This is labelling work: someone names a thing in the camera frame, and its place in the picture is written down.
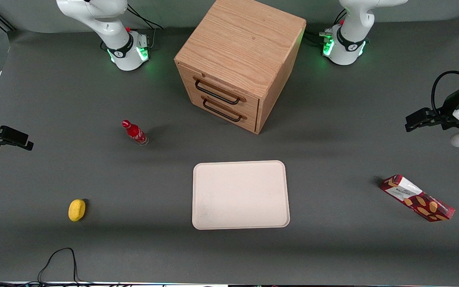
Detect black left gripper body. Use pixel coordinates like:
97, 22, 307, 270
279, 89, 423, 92
429, 86, 459, 131

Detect red cookie box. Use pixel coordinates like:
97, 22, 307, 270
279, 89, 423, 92
380, 174, 456, 222

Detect beige rectangular tray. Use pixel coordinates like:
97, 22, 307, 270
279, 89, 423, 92
192, 160, 290, 230

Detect yellow lemon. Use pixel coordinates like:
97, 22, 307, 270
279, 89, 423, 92
68, 199, 86, 222

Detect red cola bottle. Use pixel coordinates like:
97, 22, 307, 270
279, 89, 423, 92
122, 120, 149, 146

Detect wooden drawer front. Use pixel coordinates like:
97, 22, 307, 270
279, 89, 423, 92
188, 88, 259, 134
178, 64, 260, 120

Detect wooden drawer cabinet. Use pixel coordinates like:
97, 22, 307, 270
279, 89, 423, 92
174, 0, 307, 135

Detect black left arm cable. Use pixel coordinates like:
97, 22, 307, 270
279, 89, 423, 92
431, 71, 459, 117

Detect black looped cable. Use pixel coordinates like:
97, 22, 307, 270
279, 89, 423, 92
37, 248, 83, 285

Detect black left base cables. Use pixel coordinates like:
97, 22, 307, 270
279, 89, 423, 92
304, 9, 347, 45

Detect black base cables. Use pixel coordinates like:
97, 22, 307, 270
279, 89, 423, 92
127, 3, 164, 50
304, 9, 347, 45

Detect black cable bundle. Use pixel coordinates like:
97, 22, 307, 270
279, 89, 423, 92
0, 274, 120, 287

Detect black right base cables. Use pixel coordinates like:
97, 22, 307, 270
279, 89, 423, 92
127, 3, 164, 50

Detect black metal drawer handle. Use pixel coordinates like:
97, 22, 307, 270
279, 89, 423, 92
203, 98, 243, 122
195, 79, 241, 106

